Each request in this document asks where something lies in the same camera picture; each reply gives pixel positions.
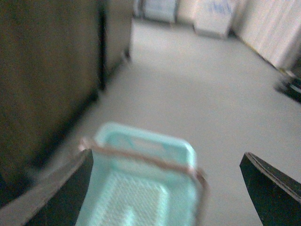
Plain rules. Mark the white box with blue print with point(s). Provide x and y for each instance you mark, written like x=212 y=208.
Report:
x=213 y=18

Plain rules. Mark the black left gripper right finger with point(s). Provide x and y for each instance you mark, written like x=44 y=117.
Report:
x=275 y=195

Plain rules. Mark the dark brown cabinet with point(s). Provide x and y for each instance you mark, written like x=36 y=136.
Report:
x=54 y=56

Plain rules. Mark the light teal plastic basket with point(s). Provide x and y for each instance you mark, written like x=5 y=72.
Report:
x=142 y=178

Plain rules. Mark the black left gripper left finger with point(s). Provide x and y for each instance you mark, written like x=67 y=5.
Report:
x=54 y=201

